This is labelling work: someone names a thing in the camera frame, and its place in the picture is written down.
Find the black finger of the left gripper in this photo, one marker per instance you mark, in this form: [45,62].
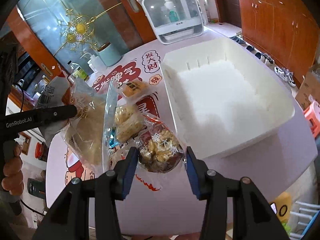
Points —
[26,120]

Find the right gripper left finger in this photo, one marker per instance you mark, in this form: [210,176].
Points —
[68,216]

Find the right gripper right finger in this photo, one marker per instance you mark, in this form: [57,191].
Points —
[253,218]

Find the large zip bag yellow snack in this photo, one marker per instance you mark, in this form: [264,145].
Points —
[86,133]

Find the puffed rice cake packet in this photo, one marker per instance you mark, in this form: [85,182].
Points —
[128,121]

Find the red nut snack packet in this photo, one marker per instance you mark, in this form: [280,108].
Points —
[159,149]

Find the orange crab noodle snack packet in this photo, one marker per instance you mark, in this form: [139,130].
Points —
[134,90]

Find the blue foil snack packet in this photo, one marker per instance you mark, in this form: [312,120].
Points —
[112,142]

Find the person's left hand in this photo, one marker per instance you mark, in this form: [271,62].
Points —
[13,176]

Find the clear bottle green label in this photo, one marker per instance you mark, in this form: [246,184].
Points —
[78,71]

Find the glass sliding door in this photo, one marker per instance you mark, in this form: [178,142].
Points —
[53,32]

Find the teal canister brown lid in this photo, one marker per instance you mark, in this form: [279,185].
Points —
[109,54]

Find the pink plastic stool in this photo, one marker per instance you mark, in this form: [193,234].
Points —
[312,114]

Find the white plastic storage bin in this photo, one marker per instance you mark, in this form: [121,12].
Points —
[222,98]

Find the cardboard box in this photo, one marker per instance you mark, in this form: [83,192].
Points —
[309,90]

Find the white sneakers pair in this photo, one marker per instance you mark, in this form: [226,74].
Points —
[285,75]

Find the white cabinet with clear door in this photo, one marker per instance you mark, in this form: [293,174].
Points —
[173,20]

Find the wooden cabinet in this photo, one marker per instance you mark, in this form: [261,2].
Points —
[285,29]

